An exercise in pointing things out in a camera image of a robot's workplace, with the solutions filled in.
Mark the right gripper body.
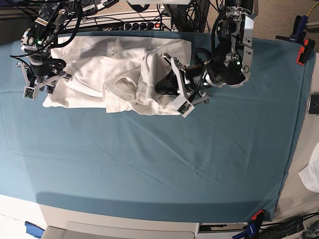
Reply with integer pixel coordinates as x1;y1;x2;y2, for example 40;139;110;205
37;76;57;89

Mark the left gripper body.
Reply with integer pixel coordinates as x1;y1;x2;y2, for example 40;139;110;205
179;61;209;105

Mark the white T-shirt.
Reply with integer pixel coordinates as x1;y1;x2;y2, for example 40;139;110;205
43;36;191;116

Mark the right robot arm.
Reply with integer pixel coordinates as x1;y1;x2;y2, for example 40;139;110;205
11;0;83;100

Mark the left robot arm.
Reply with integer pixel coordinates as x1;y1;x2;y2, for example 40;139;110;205
155;0;258;101

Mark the teal table cloth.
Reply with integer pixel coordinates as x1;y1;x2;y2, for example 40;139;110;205
0;39;315;223

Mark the grey foot pedal box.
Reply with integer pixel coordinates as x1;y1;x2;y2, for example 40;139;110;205
80;0;96;13

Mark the silver device right edge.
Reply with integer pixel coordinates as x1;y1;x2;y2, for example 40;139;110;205
308;92;319;116

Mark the blue black clamp top right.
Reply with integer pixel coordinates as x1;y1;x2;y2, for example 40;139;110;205
275;15;309;45

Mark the orange black clamp top right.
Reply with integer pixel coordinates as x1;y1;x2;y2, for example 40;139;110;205
296;38;316;65

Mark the blue cloth bottom left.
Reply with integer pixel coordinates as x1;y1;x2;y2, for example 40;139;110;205
24;222;45;239

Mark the grey plastic bin bottom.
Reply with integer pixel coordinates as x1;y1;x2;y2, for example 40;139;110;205
42;222;195;239

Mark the white cloth right edge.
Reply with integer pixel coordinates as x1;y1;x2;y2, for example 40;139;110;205
299;143;319;193

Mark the orange blue clamp bottom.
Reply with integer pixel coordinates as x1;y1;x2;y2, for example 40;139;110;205
232;210;266;239

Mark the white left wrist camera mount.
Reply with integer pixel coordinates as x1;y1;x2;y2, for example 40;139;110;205
161;53;194;118

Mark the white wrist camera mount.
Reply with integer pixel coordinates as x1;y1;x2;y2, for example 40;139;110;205
16;62;73;101
161;53;194;118

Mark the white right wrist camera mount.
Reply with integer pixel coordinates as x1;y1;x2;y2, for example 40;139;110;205
16;62;73;101

